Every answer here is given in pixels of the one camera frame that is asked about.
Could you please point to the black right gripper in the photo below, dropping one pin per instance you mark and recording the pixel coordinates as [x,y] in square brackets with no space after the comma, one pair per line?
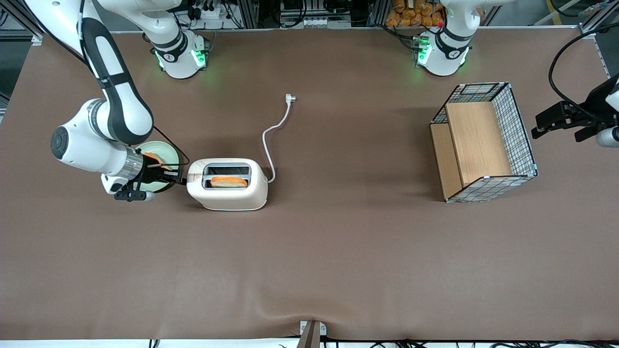
[149,172]

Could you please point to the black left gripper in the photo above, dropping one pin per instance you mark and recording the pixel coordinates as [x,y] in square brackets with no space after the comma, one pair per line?
[593,107]

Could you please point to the white two-slot toaster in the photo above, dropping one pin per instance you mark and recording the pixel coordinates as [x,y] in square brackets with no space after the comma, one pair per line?
[227,198]

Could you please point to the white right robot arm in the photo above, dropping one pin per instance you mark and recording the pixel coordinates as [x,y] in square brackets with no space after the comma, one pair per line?
[77,150]

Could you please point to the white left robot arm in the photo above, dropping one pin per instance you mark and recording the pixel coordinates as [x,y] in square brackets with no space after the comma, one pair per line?
[442,58]

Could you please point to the toast slice in toaster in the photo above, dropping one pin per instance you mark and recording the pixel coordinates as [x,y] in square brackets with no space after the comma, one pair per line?
[228,182]

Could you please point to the pale green round plate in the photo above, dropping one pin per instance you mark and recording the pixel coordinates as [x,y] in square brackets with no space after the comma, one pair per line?
[164,151]

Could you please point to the triangular orange bread piece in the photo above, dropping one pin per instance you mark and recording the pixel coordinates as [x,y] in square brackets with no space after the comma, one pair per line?
[152,157]

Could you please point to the power strip with black plugs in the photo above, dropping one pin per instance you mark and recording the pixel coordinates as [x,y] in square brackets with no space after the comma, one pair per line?
[208,12]

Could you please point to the bag of bread rolls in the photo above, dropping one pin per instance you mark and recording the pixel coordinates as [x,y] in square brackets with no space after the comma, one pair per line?
[411,12]

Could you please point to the white power strip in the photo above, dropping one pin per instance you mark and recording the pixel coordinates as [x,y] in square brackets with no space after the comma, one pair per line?
[319,21]

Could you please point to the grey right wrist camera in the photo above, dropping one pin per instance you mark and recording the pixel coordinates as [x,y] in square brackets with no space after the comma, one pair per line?
[133,195]

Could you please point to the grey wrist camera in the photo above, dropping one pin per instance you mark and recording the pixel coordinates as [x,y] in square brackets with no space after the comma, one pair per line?
[133,195]
[607,137]

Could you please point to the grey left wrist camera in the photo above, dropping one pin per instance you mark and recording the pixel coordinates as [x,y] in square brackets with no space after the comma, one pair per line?
[607,137]

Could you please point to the aluminium frame profile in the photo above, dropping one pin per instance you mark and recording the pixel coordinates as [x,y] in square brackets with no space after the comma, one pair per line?
[591,21]
[14,34]

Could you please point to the metal table edge bracket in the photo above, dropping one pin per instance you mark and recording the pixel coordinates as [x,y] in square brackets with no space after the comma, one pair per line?
[312,333]

